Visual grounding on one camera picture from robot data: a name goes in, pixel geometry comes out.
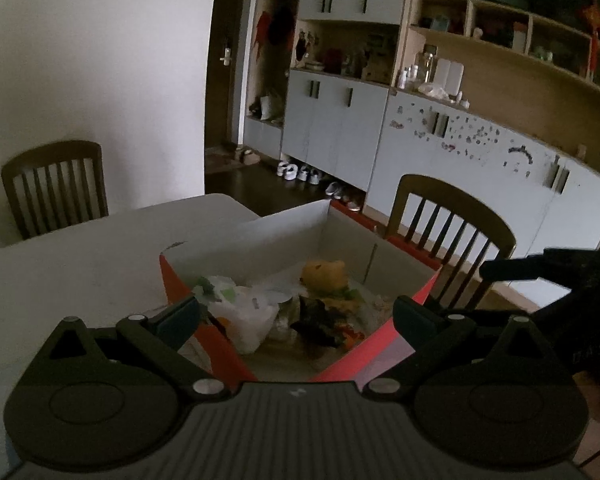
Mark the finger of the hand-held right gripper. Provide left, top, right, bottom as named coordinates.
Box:
left=480, top=254, right=573, bottom=288
left=424, top=294, right=543, bottom=328

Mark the dark brown door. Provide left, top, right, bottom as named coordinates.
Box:
left=204, top=0, right=257, bottom=174

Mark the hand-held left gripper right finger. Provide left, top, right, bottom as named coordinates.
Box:
left=362, top=295, right=578, bottom=401

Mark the white bag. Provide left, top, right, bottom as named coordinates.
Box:
left=260, top=95, right=282, bottom=122

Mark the dark pouch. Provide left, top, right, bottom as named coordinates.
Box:
left=290, top=296, right=352, bottom=349

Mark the red shoe box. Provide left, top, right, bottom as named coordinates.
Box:
left=159, top=199, right=443, bottom=383

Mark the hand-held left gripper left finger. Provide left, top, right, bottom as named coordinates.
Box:
left=17, top=295, right=230, bottom=402

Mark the dark wooden chair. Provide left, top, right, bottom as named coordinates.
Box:
left=1, top=140, right=110, bottom=240
left=386, top=174, right=517, bottom=311

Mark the red knot ornament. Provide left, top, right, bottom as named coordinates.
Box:
left=581, top=2, right=600, bottom=79

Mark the white wooden wall cabinet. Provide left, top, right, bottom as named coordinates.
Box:
left=242, top=0, right=600, bottom=261

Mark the brown spotted plush toy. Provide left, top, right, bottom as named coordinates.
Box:
left=300, top=259, right=351, bottom=297

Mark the red hanging decoration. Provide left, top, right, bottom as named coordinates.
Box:
left=257, top=6, right=297, bottom=49

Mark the white plastic container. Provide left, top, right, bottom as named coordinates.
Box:
left=435, top=58, right=465, bottom=94

